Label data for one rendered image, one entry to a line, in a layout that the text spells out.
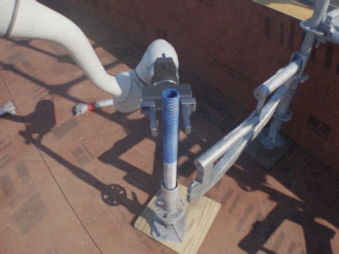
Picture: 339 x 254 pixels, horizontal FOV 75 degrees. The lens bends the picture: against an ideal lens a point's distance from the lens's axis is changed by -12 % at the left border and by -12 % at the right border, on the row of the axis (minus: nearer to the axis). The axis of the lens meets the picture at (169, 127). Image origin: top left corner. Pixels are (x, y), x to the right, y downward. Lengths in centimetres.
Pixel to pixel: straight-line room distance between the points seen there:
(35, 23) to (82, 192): 95
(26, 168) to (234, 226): 116
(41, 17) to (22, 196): 107
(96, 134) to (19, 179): 52
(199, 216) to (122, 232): 36
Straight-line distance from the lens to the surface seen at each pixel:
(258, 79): 155
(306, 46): 119
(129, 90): 81
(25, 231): 136
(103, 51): 235
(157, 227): 117
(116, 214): 124
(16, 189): 151
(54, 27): 59
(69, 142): 157
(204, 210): 122
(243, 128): 100
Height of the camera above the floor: 112
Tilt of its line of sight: 47 degrees down
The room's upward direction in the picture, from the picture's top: straight up
